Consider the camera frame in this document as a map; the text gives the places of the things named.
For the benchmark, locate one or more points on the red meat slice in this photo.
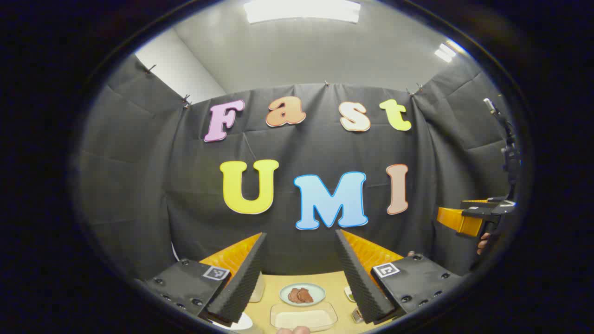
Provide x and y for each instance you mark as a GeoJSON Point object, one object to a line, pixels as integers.
{"type": "Point", "coordinates": [306, 295]}
{"type": "Point", "coordinates": [294, 295]}

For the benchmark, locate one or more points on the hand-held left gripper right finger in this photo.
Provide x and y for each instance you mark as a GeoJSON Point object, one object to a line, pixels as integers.
{"type": "Point", "coordinates": [357, 278]}

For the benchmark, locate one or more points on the glass rice dish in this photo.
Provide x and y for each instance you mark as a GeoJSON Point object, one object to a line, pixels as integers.
{"type": "Point", "coordinates": [304, 317]}

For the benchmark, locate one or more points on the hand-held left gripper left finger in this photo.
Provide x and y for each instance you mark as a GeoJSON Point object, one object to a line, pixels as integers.
{"type": "Point", "coordinates": [248, 278]}

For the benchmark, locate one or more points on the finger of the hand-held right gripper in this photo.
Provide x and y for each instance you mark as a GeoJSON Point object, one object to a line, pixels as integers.
{"type": "Point", "coordinates": [457, 220]}

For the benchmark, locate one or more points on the white divided bean dish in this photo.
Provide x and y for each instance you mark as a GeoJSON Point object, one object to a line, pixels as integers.
{"type": "Point", "coordinates": [349, 293]}

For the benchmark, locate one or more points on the white rice cooker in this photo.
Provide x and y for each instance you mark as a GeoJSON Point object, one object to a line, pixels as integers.
{"type": "Point", "coordinates": [240, 322]}

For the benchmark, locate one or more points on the large ceiling light panel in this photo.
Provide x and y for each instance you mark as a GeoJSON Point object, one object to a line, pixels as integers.
{"type": "Point", "coordinates": [301, 10]}

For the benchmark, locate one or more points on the pale green plate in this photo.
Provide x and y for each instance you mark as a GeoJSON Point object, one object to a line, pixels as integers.
{"type": "Point", "coordinates": [318, 292]}

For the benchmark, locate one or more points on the small ceiling light panel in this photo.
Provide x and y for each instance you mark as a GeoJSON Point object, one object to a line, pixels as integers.
{"type": "Point", "coordinates": [445, 52]}

